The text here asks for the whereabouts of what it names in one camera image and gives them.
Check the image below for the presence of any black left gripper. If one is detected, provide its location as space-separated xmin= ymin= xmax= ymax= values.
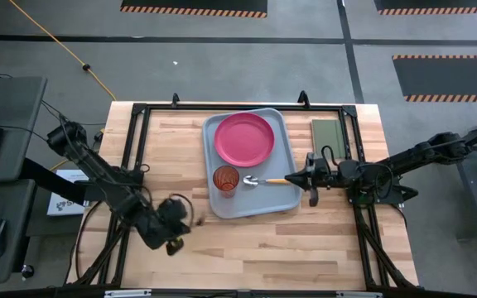
xmin=155 ymin=198 xmax=207 ymax=257

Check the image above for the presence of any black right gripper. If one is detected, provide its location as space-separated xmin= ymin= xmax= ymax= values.
xmin=284 ymin=151 xmax=344 ymax=209

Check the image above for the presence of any orange translucent cup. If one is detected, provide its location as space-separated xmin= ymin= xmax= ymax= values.
xmin=212 ymin=165 xmax=241 ymax=199

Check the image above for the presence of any metal spoon with wooden handle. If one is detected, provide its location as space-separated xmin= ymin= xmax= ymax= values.
xmin=243 ymin=175 xmax=292 ymax=188

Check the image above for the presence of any grey plastic tray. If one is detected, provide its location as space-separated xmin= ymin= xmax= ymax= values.
xmin=201 ymin=107 xmax=304 ymax=220

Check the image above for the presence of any pink round plate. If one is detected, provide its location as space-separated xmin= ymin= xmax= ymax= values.
xmin=214 ymin=112 xmax=276 ymax=168

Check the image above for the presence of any white printed box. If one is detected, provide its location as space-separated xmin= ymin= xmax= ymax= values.
xmin=46 ymin=168 xmax=92 ymax=218

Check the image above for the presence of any black hazard-striped floor mat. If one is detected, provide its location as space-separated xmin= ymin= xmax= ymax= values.
xmin=373 ymin=0 xmax=477 ymax=17
xmin=392 ymin=54 xmax=477 ymax=103
xmin=119 ymin=0 xmax=269 ymax=19

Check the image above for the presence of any grey desk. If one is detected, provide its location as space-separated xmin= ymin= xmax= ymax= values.
xmin=0 ymin=76 xmax=49 ymax=286

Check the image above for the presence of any black aluminium table frame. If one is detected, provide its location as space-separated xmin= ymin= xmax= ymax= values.
xmin=66 ymin=101 xmax=420 ymax=291

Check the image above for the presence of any silver metal bracket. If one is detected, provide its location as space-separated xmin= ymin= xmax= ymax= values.
xmin=335 ymin=291 xmax=383 ymax=298
xmin=104 ymin=289 xmax=152 ymax=298

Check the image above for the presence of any yellow floor cable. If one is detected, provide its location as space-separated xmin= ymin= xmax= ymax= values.
xmin=7 ymin=0 xmax=118 ymax=103

